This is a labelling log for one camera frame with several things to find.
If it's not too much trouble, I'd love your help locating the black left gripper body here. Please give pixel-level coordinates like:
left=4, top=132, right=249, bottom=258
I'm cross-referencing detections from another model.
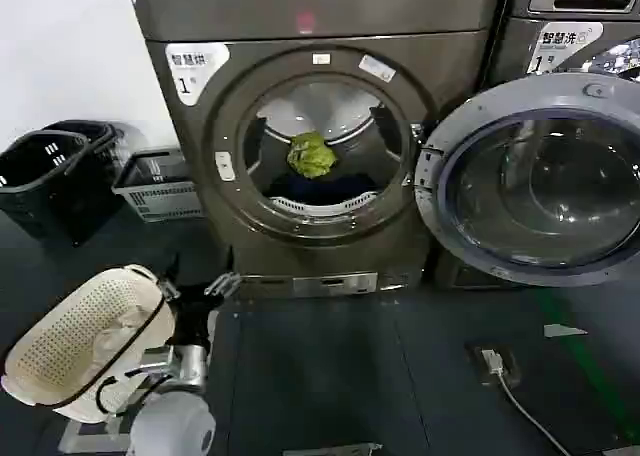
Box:
left=171, top=284, right=220, bottom=350

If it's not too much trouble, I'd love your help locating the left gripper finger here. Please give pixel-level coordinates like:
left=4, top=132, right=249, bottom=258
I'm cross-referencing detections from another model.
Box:
left=156, top=253, right=184, bottom=305
left=203, top=269, right=243, bottom=299

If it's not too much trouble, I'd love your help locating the cream perforated laundry basket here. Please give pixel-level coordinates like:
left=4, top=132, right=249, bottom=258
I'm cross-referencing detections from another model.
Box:
left=0, top=263, right=179, bottom=425

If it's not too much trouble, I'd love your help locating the white cloth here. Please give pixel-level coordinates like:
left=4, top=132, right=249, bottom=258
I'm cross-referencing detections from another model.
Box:
left=96, top=303, right=162, bottom=358

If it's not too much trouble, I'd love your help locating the grey slatted plastic crate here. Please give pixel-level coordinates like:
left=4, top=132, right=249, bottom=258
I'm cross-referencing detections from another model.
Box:
left=111, top=148, right=208, bottom=223

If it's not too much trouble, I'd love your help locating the green crumpled garment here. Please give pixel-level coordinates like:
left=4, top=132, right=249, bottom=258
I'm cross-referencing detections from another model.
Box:
left=285, top=130, right=338, bottom=180

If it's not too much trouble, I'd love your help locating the black plastic laundry basket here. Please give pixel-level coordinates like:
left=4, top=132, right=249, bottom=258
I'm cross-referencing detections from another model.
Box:
left=0, top=129, right=127, bottom=248
left=41, top=119, right=126, bottom=158

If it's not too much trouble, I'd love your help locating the dark blue garment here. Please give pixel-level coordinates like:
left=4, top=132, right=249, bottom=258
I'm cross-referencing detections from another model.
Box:
left=267, top=172, right=377, bottom=200

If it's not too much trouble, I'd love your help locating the grey front-load dryer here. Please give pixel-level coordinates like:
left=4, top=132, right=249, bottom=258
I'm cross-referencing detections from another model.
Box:
left=122, top=0, right=512, bottom=301

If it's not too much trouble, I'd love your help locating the grey plug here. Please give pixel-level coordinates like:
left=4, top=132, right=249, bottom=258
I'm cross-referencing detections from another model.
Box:
left=478, top=347, right=506, bottom=376

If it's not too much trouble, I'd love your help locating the black floor socket box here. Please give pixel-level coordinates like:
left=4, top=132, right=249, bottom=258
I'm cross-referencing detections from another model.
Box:
left=463, top=342, right=522, bottom=388

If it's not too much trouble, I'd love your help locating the round glass dryer door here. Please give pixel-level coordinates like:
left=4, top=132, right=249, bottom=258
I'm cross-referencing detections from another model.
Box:
left=412, top=72, right=640, bottom=288

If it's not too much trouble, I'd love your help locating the silver floor tape piece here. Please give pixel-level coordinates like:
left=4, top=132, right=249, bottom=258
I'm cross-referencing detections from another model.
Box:
left=543, top=323, right=589, bottom=339

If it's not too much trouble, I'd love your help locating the grey washing machine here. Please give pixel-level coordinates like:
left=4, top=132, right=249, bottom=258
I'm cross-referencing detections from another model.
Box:
left=433, top=0, right=640, bottom=291

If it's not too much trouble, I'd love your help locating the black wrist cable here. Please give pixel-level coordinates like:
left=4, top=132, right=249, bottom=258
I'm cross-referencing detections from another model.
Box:
left=96, top=284, right=179, bottom=415

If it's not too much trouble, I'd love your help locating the silver metal frame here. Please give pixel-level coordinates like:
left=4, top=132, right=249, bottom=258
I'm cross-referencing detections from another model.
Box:
left=57, top=414, right=134, bottom=456

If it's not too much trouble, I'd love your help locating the grey power cable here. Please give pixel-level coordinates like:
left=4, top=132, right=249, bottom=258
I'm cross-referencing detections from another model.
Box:
left=492, top=369, right=567, bottom=456

